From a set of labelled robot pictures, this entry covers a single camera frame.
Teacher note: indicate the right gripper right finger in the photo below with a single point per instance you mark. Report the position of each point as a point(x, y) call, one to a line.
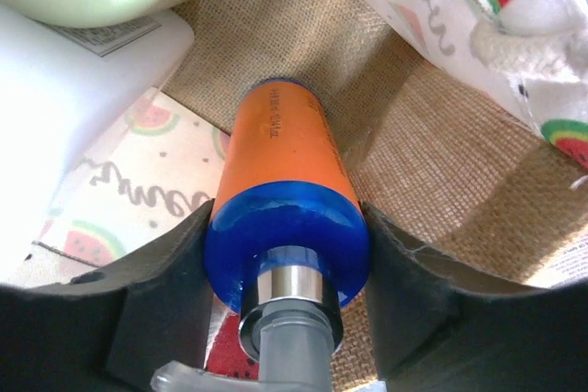
point(438, 324)

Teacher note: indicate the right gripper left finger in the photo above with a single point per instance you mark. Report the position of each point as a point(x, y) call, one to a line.
point(112, 328)

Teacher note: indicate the blue pump bottle front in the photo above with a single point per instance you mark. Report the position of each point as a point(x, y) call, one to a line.
point(286, 246)

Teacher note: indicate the white bottle dark grey cap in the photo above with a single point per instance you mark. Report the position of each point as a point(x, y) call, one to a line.
point(61, 89)

